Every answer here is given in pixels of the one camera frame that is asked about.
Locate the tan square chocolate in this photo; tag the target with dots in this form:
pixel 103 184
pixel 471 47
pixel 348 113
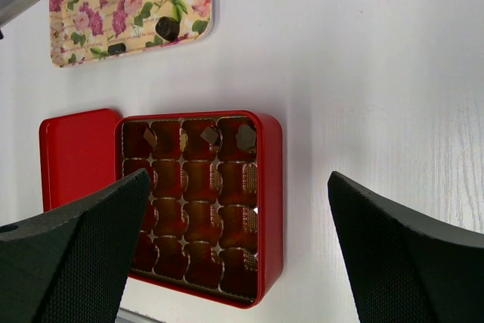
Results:
pixel 150 138

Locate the cream chocolate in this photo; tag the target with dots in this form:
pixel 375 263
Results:
pixel 183 142

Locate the dark flower chocolate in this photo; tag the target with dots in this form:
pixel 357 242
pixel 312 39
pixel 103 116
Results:
pixel 246 137

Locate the red chocolate box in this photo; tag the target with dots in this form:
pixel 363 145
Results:
pixel 214 223

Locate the floral serving tray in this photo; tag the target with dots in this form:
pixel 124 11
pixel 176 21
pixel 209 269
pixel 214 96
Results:
pixel 82 30

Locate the dark square chocolate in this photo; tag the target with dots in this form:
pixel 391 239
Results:
pixel 212 136

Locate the red box lid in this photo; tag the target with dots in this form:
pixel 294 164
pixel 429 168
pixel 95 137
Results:
pixel 77 155

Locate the dark round chocolate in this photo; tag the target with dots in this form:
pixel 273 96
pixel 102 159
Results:
pixel 167 28

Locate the dark flat chocolate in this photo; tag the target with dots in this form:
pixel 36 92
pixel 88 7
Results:
pixel 117 48

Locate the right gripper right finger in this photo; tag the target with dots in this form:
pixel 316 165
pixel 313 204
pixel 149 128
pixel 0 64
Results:
pixel 405 266

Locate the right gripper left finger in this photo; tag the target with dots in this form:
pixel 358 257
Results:
pixel 71 264

